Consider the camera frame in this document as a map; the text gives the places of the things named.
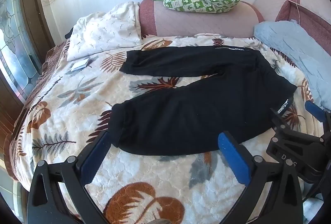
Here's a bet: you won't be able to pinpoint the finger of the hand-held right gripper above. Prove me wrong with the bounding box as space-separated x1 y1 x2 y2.
270 108 294 142
305 101 331 134

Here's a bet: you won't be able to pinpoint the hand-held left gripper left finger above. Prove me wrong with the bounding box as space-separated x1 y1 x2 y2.
27 131 114 224

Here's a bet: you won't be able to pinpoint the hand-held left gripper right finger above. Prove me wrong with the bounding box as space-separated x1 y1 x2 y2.
218 131 303 224

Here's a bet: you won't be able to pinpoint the black pants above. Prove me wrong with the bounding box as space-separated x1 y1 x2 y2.
108 46 297 157

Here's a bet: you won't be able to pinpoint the leaf-print fleece blanket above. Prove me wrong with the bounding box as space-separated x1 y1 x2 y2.
9 34 331 224

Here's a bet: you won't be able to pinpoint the light blue quilt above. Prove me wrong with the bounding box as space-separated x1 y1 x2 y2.
253 20 331 111

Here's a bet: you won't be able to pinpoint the pink quilted headboard cushion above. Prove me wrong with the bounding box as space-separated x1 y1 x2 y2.
139 0 264 38
263 0 331 42

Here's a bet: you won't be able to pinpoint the white leaf-print pillow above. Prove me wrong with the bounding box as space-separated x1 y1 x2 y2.
67 2 142 61

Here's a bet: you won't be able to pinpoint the stained glass window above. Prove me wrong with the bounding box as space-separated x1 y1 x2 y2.
0 0 42 100

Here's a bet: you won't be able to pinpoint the white cable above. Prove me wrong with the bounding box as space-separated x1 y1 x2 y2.
294 0 307 25

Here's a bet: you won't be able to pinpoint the wooden window frame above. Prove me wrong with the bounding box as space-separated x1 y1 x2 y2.
0 0 56 142

